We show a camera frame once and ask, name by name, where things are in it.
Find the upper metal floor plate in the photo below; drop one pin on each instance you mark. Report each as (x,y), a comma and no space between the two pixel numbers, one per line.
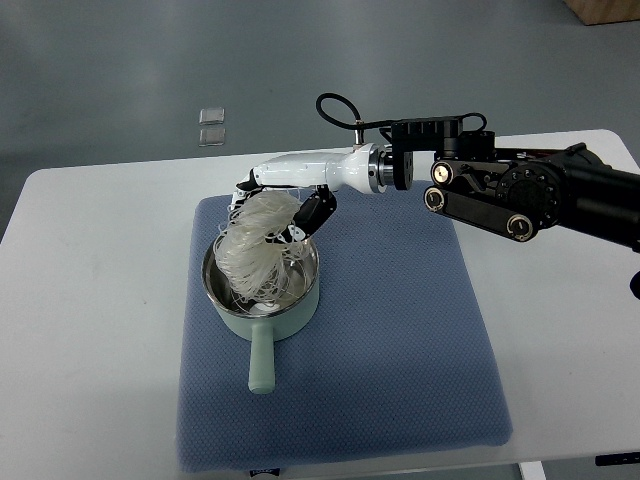
(211,116)

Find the white table leg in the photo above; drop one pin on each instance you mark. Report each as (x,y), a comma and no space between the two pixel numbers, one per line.
(532,470)

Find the white vermicelli bundle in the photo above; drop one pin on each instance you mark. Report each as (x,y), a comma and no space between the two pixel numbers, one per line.
(252,252)

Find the blue textured mat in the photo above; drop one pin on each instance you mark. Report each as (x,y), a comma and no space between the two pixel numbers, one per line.
(395,360)

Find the mint green steel pot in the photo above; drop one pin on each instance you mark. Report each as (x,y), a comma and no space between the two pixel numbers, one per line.
(263,324)

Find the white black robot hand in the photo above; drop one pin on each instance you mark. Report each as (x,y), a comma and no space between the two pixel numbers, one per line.
(363,170)

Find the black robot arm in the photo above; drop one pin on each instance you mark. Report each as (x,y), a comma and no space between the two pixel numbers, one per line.
(511,192)

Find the brown cardboard box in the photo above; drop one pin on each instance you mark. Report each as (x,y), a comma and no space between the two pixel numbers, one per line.
(602,12)

